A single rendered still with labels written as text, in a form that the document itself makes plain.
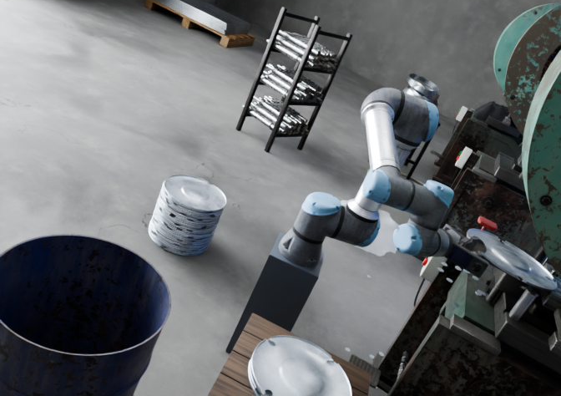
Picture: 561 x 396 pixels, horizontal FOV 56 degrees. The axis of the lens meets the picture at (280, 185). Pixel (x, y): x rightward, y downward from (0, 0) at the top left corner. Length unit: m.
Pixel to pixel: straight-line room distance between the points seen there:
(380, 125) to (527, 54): 1.58
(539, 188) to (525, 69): 1.80
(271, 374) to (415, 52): 7.15
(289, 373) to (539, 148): 0.83
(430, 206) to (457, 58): 6.95
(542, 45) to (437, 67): 5.37
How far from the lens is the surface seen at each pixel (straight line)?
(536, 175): 1.19
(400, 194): 1.30
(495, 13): 8.22
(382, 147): 1.40
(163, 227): 2.36
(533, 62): 2.95
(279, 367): 1.50
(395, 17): 8.31
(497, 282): 1.74
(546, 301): 1.73
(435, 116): 1.65
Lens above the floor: 1.35
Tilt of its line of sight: 23 degrees down
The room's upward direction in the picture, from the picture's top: 24 degrees clockwise
